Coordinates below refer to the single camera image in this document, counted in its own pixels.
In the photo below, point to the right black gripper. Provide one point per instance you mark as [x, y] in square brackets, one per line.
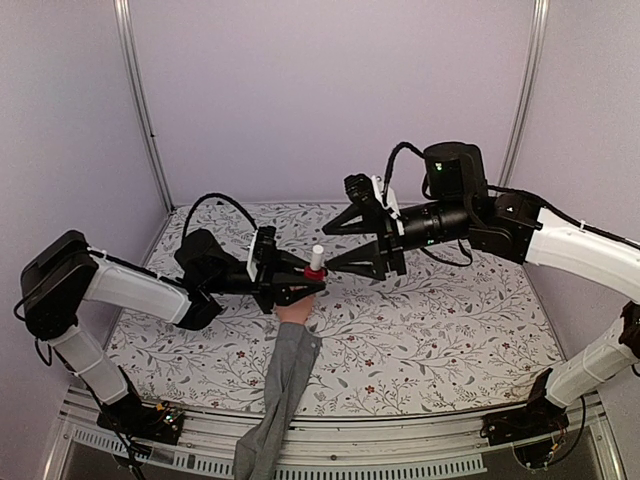
[387, 246]

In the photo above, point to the white nail polish cap brush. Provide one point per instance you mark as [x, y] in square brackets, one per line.
[317, 257]

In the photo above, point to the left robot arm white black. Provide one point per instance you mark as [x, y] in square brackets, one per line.
[69, 272]

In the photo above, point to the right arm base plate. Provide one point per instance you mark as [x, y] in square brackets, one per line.
[538, 418]

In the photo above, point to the front aluminium rail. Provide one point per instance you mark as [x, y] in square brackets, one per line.
[438, 446]

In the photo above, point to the right aluminium frame post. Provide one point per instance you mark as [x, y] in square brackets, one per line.
[532, 61]

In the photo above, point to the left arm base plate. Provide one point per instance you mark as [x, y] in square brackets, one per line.
[161, 423]

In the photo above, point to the floral patterned table cloth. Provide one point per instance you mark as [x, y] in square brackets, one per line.
[440, 338]

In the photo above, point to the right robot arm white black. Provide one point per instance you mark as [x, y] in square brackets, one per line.
[511, 224]

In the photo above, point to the left aluminium frame post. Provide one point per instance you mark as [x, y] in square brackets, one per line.
[126, 36]

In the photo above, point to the red nail polish bottle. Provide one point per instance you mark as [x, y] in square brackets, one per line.
[315, 275]

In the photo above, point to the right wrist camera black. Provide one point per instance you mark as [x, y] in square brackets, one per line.
[372, 196]

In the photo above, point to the aluminium frame post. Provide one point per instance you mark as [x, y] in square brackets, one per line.
[532, 61]
[126, 36]

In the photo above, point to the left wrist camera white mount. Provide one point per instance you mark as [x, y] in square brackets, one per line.
[260, 250]

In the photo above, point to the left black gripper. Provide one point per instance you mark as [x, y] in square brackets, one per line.
[275, 275]

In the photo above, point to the person's hand on table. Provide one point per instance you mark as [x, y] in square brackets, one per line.
[296, 313]

